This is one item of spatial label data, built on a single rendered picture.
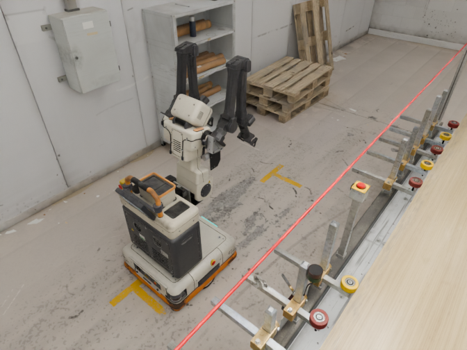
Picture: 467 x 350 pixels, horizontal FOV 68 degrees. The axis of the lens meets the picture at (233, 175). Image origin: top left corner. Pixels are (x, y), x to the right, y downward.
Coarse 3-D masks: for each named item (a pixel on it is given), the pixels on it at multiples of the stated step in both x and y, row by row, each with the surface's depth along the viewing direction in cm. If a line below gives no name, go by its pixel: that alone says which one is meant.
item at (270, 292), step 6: (252, 276) 170; (258, 288) 168; (264, 288) 165; (270, 288) 165; (270, 294) 163; (276, 294) 162; (276, 300) 162; (282, 300) 160; (288, 300) 160; (300, 312) 155; (306, 312) 155; (300, 318) 156; (306, 318) 153; (318, 330) 151
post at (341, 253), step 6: (354, 204) 175; (354, 210) 177; (348, 216) 181; (354, 216) 178; (348, 222) 183; (354, 222) 185; (348, 228) 185; (348, 234) 187; (342, 240) 192; (348, 240) 191; (342, 246) 194; (342, 252) 197; (342, 258) 198
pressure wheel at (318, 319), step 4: (316, 308) 152; (312, 312) 150; (316, 312) 150; (320, 312) 150; (324, 312) 150; (312, 316) 149; (316, 316) 149; (320, 316) 148; (324, 316) 149; (312, 320) 147; (316, 320) 147; (320, 320) 147; (324, 320) 147; (328, 320) 147; (312, 324) 148; (316, 324) 146; (320, 324) 146; (324, 324) 146; (316, 328) 148; (320, 328) 147
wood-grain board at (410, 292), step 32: (448, 160) 242; (448, 192) 215; (416, 224) 193; (448, 224) 193; (384, 256) 175; (416, 256) 175; (448, 256) 175; (384, 288) 160; (416, 288) 160; (448, 288) 160; (352, 320) 148; (384, 320) 148; (416, 320) 148; (448, 320) 148
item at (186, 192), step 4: (168, 176) 252; (172, 176) 252; (168, 180) 249; (172, 180) 250; (176, 180) 252; (176, 184) 240; (184, 188) 236; (184, 192) 235; (188, 192) 235; (184, 196) 236; (188, 196) 237; (192, 196) 243; (188, 200) 240; (192, 200) 252; (196, 200) 249; (196, 204) 250
